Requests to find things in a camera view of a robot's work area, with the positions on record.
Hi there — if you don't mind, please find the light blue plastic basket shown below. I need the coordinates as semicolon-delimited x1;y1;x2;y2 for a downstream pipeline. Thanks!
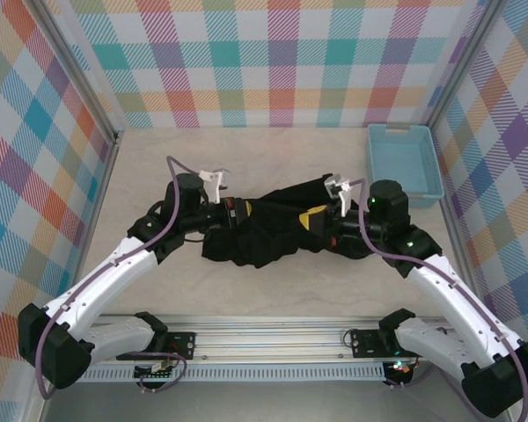
365;124;446;210

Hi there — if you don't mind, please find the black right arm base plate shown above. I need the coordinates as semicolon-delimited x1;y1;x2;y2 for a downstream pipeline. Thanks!
350;328;433;360

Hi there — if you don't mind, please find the black board with lights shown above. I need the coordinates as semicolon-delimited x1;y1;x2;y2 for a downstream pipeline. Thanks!
383;359;417;384

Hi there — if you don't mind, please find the grey metal plate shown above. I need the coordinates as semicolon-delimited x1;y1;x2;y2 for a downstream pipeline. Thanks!
39;380;511;422

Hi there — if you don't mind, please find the white slotted cable duct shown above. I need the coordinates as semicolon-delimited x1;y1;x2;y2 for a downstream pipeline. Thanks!
77;362;387;383

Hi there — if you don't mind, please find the small green circuit board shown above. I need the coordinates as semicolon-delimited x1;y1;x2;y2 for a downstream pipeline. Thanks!
133;360;177;382

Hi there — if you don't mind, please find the black printed t-shirt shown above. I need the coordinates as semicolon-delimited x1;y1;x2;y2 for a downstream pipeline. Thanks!
201;173;382;270

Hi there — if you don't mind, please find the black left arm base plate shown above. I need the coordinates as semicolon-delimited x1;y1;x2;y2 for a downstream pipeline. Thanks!
115;330;198;362

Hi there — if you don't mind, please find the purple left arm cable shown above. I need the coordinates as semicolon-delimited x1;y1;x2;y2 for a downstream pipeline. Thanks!
34;156;208;399

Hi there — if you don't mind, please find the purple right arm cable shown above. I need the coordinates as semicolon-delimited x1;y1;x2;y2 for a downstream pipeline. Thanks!
349;178;528;422

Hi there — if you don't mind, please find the aluminium side rail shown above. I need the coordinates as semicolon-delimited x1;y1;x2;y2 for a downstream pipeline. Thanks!
430;129;488;324
59;131;124;329

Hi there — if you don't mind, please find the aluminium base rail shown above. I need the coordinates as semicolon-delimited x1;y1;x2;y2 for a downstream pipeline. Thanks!
83;312;516;366

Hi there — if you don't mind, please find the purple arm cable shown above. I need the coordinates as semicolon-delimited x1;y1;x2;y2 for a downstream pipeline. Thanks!
349;178;528;422
34;156;208;399

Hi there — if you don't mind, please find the aluminium frame post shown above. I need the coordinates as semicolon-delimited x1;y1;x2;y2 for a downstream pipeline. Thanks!
28;0;127;146
420;0;510;131

